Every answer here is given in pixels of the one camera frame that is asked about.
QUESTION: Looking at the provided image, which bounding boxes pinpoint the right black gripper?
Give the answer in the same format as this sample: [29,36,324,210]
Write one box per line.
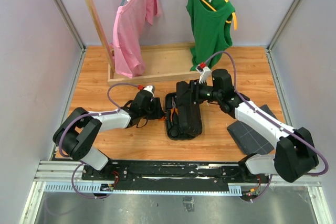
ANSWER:
[177,78,222,105]

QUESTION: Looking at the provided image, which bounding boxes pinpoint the orange handled pliers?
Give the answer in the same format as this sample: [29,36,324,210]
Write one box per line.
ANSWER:
[166,97,178,125]

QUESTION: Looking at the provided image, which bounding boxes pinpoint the black plastic tool case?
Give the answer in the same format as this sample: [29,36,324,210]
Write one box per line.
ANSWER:
[164,81,203,141]

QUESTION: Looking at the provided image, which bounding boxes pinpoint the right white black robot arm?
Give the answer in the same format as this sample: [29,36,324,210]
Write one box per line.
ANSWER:
[191,64,319,183]

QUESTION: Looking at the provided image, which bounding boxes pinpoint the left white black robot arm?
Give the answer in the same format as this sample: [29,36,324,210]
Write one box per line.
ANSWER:
[52,88,164,180]

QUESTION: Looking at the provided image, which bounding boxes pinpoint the wooden clothes rack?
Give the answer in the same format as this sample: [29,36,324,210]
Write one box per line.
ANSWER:
[85,0,198,86]

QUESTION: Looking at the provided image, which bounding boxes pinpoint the green tank top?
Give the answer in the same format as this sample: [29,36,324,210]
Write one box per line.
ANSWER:
[186,0,235,71]

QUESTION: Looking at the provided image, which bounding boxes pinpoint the grey folded cloth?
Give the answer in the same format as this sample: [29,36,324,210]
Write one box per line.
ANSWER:
[227,104,278,155]

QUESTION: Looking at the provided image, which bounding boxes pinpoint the pink t-shirt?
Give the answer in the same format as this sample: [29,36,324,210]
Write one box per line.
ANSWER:
[113,0,162,78]

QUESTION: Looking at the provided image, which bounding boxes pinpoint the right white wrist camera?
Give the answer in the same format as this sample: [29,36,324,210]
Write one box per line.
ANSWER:
[196,62,211,84]

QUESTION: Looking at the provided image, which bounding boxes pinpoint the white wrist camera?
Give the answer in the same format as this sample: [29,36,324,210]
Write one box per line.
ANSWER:
[138,85,155,96]
[196,62,211,84]

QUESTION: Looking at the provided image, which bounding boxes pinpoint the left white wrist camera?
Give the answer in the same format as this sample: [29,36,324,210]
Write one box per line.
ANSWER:
[138,85,155,96]

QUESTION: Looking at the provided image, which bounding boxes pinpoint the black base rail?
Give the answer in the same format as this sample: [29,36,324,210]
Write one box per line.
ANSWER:
[81,160,268,193]

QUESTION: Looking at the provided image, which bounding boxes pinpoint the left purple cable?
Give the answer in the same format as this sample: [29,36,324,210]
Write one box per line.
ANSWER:
[58,83,142,200]

